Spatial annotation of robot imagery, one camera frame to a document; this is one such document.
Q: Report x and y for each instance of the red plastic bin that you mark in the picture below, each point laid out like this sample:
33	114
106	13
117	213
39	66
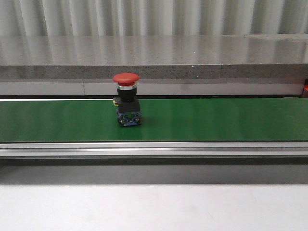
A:
305	89

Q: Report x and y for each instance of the aluminium conveyor frame rail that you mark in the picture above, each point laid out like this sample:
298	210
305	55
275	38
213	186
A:
154	153

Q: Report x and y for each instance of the green conveyor belt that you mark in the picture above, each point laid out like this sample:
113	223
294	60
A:
224	119

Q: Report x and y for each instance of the red mushroom push button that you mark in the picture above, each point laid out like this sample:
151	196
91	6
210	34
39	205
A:
127	103

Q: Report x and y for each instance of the grey stone counter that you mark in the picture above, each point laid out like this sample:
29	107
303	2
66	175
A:
219	66

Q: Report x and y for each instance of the white pleated curtain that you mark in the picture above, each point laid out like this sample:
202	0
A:
152	17

